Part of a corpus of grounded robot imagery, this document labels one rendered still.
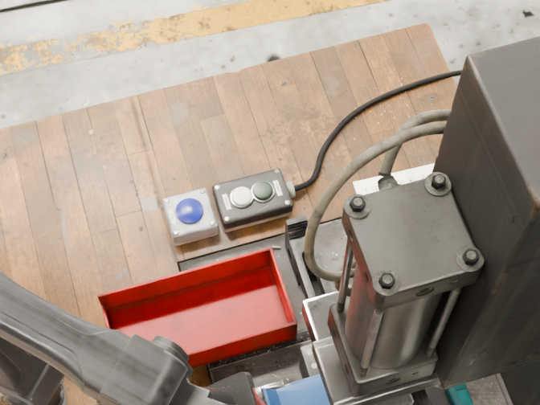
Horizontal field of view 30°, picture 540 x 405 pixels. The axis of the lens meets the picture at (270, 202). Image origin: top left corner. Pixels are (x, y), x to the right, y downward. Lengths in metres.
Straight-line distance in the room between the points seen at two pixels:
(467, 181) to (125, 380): 0.39
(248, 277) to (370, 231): 0.65
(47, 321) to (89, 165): 0.60
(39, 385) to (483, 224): 0.66
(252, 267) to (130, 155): 0.27
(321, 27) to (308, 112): 1.23
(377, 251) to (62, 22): 2.14
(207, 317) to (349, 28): 1.51
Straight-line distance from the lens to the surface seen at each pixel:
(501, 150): 0.72
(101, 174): 1.55
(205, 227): 1.46
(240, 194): 1.47
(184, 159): 1.55
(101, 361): 0.99
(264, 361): 1.41
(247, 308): 1.43
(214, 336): 1.42
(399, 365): 1.02
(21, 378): 1.24
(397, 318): 0.89
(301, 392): 1.30
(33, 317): 1.00
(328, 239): 1.48
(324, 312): 1.18
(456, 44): 2.81
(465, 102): 0.76
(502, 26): 2.87
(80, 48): 2.80
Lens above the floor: 2.24
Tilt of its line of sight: 63 degrees down
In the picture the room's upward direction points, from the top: straight up
